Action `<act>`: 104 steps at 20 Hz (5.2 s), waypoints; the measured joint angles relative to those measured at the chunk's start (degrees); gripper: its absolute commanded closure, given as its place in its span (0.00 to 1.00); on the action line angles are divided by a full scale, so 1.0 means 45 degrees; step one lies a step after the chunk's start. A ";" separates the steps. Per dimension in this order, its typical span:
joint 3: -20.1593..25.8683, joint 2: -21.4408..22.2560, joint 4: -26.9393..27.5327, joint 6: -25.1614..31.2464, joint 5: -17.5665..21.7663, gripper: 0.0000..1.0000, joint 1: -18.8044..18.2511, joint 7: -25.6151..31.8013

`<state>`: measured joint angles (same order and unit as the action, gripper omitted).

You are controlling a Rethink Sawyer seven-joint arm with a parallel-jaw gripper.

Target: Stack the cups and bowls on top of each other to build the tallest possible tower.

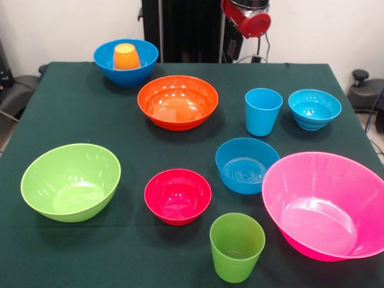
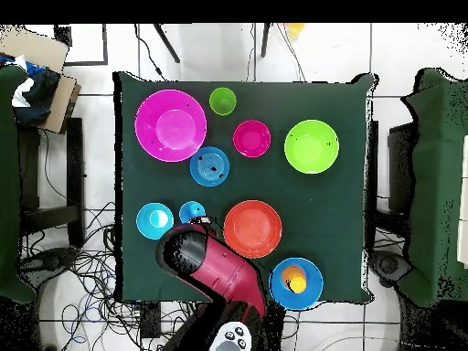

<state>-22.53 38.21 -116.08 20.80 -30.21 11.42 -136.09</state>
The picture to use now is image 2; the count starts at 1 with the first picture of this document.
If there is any black stand leg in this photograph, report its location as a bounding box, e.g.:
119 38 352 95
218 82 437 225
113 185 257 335
152 23 181 64
260 23 271 59

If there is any black stool frame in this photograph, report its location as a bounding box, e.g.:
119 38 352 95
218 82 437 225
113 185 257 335
17 116 86 248

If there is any orange-red bowl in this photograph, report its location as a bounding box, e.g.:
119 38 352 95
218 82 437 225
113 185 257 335
222 199 283 260

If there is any green-clothed side table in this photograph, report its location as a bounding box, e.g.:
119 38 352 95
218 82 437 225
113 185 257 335
398 67 468 308
0 64 37 304

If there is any dark green tablecloth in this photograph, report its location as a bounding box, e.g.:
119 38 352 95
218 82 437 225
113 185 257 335
112 70 379 304

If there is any orange cup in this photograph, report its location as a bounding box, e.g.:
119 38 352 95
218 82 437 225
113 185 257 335
280 264 308 294

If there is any dark clothing bundle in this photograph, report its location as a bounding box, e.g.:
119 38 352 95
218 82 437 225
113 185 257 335
10 54 62 127

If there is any yellow object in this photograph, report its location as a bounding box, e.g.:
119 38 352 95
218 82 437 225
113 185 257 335
284 23 305 39

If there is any large blue bowl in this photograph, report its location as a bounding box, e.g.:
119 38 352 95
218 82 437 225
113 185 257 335
269 257 325 311

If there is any green cup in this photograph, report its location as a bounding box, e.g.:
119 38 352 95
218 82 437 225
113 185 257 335
208 86 238 117

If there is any black box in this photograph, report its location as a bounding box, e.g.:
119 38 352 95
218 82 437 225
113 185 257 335
387 122 416 213

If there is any black power brick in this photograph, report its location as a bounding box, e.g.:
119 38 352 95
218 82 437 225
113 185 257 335
139 303 163 340

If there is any black cable with plug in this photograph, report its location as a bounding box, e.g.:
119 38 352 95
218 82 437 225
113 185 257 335
133 23 168 81

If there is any black pedestal foot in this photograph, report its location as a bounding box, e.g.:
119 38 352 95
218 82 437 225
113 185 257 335
367 250 413 288
17 246 80 282

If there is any green bowl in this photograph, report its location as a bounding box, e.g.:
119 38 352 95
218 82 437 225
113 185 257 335
283 119 340 175

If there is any blue flat-bottomed bowl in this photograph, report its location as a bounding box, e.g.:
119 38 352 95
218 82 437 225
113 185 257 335
188 145 230 188

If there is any small light blue ribbed bowl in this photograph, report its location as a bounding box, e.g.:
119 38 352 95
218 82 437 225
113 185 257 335
135 202 176 241

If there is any cardboard box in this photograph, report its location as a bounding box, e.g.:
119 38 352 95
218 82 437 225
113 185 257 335
0 24 82 135

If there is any white panel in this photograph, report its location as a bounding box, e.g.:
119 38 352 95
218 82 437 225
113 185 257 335
456 133 468 270

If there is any blue cup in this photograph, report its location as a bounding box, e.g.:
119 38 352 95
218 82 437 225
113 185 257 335
178 200 207 225

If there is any tangle of black cables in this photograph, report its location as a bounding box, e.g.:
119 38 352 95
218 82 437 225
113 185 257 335
17 200 198 351

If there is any small pink-red bowl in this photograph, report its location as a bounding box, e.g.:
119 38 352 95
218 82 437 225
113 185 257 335
232 119 272 159

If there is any large pink bowl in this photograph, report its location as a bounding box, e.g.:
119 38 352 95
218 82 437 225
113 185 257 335
133 89 208 163

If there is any black floor frame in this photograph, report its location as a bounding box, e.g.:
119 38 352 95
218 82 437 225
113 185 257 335
53 23 110 68

